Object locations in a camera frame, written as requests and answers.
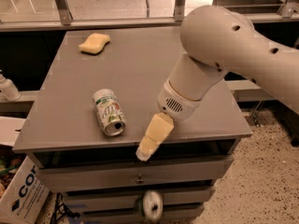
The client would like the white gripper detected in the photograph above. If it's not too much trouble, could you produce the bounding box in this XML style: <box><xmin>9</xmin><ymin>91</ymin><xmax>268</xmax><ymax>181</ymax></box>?
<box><xmin>135</xmin><ymin>80</ymin><xmax>200</xmax><ymax>161</ymax></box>

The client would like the green soda can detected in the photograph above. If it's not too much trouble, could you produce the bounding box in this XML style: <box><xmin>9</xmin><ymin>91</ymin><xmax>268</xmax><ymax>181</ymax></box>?
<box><xmin>134</xmin><ymin>190</ymin><xmax>164</xmax><ymax>222</ymax></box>

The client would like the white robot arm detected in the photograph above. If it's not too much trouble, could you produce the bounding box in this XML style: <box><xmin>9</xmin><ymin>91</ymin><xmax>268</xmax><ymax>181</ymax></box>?
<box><xmin>135</xmin><ymin>6</ymin><xmax>299</xmax><ymax>161</ymax></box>

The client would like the white 7up can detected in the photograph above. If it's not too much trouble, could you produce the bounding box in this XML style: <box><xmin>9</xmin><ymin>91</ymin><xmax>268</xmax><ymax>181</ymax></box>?
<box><xmin>93</xmin><ymin>89</ymin><xmax>126</xmax><ymax>136</ymax></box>

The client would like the grey drawer cabinet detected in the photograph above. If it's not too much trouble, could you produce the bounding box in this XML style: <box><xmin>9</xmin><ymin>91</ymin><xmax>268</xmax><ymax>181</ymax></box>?
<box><xmin>12</xmin><ymin>25</ymin><xmax>253</xmax><ymax>224</ymax></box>

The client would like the middle grey drawer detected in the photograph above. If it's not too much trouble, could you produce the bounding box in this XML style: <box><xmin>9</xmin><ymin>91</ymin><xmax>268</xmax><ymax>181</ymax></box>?
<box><xmin>64</xmin><ymin>186</ymin><xmax>215</xmax><ymax>213</ymax></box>

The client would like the grey drawer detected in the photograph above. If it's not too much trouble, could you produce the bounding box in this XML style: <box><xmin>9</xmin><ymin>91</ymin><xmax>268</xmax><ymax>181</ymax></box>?
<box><xmin>37</xmin><ymin>155</ymin><xmax>234</xmax><ymax>192</ymax></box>
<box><xmin>81</xmin><ymin>204</ymin><xmax>204</xmax><ymax>224</ymax></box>
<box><xmin>64</xmin><ymin>186</ymin><xmax>215</xmax><ymax>213</ymax></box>

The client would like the bottom grey drawer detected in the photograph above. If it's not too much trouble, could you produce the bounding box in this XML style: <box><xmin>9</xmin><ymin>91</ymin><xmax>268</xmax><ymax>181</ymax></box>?
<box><xmin>81</xmin><ymin>204</ymin><xmax>204</xmax><ymax>224</ymax></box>

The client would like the yellow sponge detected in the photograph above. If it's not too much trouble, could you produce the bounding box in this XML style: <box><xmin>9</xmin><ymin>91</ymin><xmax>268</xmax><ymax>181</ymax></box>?
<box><xmin>78</xmin><ymin>33</ymin><xmax>110</xmax><ymax>54</ymax></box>

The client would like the top grey drawer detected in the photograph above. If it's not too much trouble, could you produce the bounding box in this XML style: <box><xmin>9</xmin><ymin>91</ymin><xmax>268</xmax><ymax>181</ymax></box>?
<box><xmin>37</xmin><ymin>155</ymin><xmax>234</xmax><ymax>192</ymax></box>

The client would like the white cardboard box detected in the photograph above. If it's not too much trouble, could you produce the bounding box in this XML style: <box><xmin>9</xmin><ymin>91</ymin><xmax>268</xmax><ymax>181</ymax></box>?
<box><xmin>0</xmin><ymin>117</ymin><xmax>49</xmax><ymax>224</ymax></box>

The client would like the white plastic bottle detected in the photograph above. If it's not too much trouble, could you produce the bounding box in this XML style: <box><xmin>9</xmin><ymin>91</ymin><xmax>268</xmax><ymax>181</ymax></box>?
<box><xmin>0</xmin><ymin>73</ymin><xmax>21</xmax><ymax>101</ymax></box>

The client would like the black cable on floor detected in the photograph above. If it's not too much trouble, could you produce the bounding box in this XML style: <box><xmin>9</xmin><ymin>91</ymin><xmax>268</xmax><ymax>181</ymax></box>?
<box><xmin>50</xmin><ymin>192</ymin><xmax>81</xmax><ymax>224</ymax></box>

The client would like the right metal window post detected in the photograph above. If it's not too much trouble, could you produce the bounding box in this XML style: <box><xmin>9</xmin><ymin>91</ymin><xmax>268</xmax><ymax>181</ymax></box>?
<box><xmin>174</xmin><ymin>0</ymin><xmax>186</xmax><ymax>21</ymax></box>

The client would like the metal window post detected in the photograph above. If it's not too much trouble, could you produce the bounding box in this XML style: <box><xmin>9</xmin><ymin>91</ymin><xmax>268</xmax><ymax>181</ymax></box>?
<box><xmin>55</xmin><ymin>0</ymin><xmax>73</xmax><ymax>26</ymax></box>
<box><xmin>174</xmin><ymin>0</ymin><xmax>186</xmax><ymax>21</ymax></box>

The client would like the left metal window post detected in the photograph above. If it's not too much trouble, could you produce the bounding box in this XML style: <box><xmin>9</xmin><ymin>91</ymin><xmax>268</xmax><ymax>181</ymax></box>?
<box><xmin>55</xmin><ymin>0</ymin><xmax>73</xmax><ymax>26</ymax></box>

